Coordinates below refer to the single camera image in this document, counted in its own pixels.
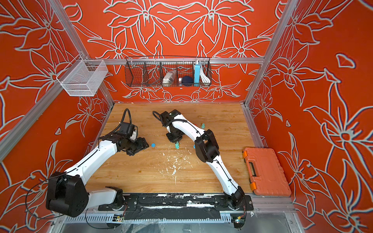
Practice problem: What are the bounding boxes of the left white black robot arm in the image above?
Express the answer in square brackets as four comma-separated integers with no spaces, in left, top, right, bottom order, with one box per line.
[46,108,149,217]

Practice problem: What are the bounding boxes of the dark blue ball in basket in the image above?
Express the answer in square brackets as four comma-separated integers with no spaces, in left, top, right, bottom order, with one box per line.
[181,76,194,86]

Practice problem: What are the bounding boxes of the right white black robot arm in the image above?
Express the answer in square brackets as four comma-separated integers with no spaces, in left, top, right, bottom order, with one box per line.
[152,109,247,210]

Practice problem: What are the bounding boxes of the orange plastic tool case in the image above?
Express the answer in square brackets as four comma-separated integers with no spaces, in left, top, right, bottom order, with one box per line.
[242,147,291,197]

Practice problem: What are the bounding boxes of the silver pouch in basket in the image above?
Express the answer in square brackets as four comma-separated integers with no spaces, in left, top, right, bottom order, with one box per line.
[162,70,177,87]

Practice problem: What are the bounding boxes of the white cables in basket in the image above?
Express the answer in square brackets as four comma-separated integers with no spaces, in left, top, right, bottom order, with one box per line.
[200,65,212,86]

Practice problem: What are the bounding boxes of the light blue box in basket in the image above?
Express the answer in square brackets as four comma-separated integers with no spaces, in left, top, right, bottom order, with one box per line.
[193,60,201,86]

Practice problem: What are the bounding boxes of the black wire wall basket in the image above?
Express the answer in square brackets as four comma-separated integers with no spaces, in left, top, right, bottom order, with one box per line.
[124,56,212,87]

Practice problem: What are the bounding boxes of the clear plastic wall bin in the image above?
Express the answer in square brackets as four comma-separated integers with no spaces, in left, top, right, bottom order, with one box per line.
[58,60,108,97]

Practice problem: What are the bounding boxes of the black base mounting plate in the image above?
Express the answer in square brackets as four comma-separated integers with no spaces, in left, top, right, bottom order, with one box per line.
[98,193,254,223]

